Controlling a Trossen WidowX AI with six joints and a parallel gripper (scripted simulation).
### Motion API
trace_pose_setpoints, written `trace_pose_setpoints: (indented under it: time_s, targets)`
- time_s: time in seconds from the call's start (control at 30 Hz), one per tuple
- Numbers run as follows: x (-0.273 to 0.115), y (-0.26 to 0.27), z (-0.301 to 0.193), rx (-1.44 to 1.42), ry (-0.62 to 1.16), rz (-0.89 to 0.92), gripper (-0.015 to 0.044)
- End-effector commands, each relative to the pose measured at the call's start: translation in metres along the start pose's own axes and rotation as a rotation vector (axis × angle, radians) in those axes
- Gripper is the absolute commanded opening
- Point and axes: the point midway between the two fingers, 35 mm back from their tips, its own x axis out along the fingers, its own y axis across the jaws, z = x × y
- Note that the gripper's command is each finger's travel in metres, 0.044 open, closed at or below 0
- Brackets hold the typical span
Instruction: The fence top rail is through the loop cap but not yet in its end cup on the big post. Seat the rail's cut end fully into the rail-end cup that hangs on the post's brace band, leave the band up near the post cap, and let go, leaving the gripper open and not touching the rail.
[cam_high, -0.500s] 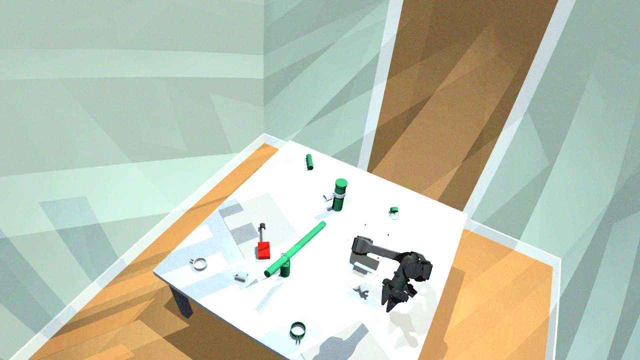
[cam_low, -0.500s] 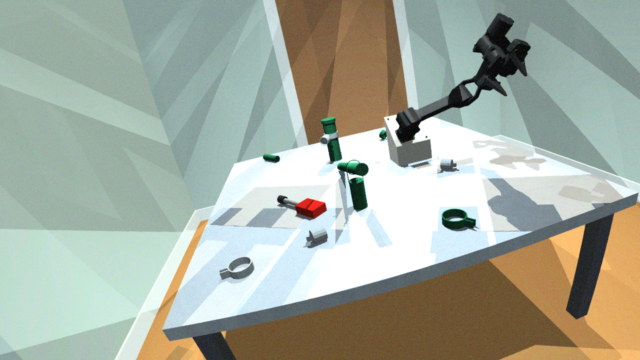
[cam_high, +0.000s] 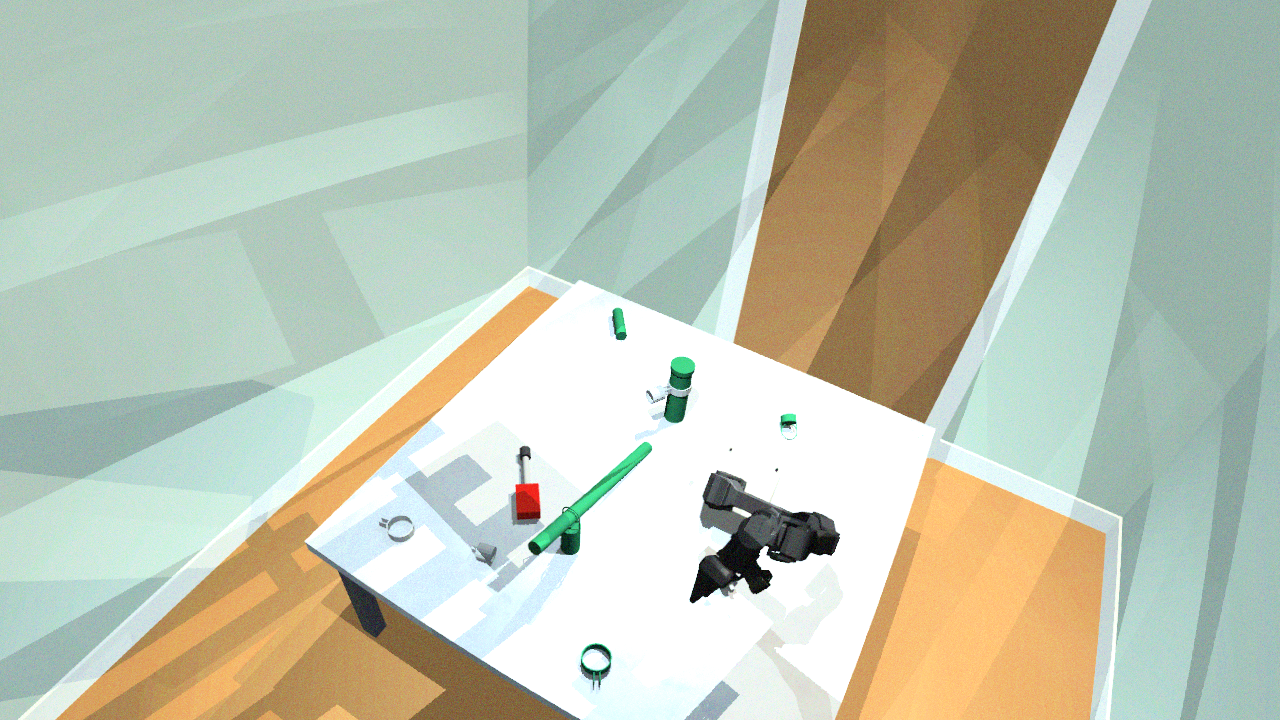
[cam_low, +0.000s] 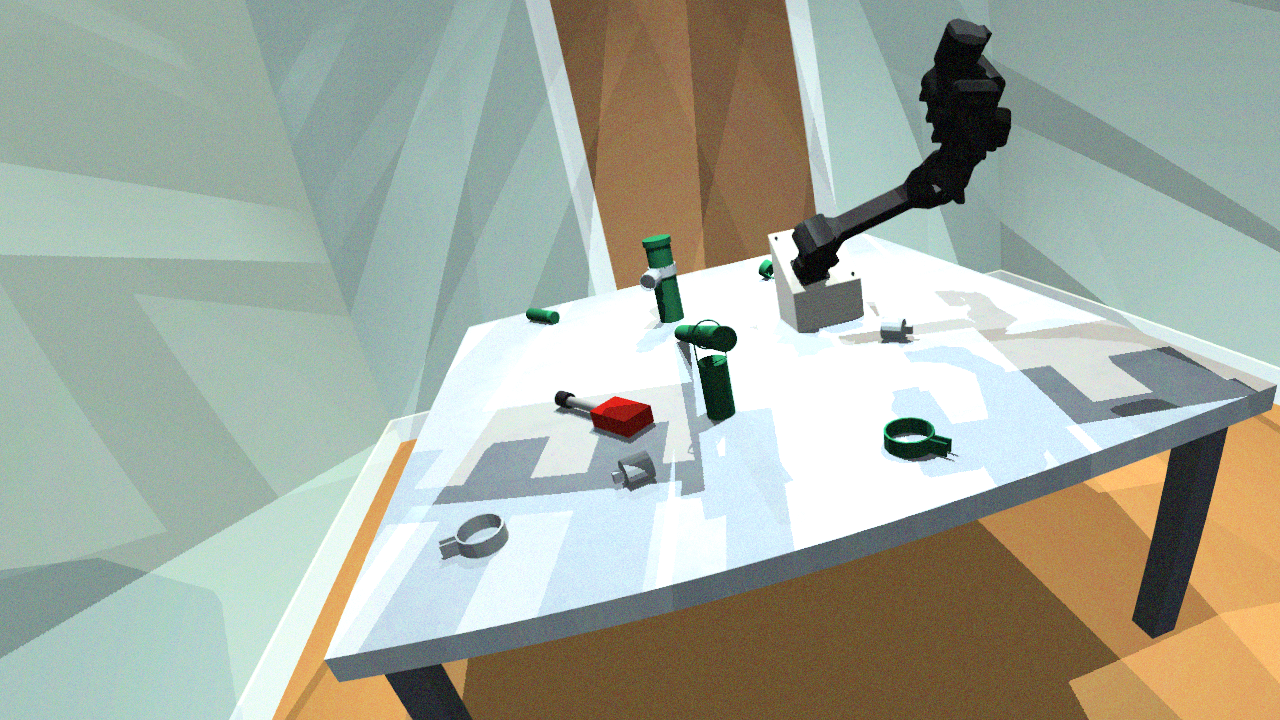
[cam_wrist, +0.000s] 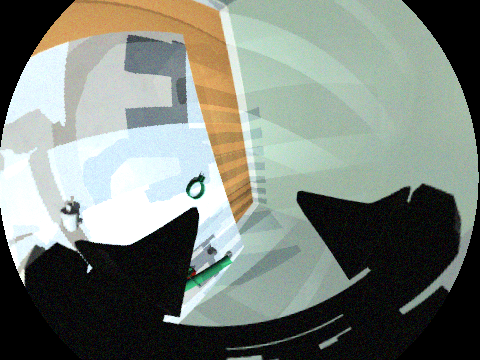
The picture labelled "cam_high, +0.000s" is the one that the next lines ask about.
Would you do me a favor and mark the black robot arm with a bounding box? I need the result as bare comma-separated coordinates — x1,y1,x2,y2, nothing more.
701,470,840,594

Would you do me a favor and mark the dark green ring clamp with tab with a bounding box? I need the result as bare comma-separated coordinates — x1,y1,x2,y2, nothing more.
581,643,612,685

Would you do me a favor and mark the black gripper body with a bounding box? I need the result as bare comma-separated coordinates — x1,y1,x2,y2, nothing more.
699,530,762,588

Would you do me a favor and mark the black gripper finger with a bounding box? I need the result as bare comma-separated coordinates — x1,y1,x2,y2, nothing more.
689,565,723,603
704,574,741,598

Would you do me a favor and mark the dark grey ring band with side tab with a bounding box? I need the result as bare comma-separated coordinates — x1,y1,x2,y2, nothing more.
379,514,415,543

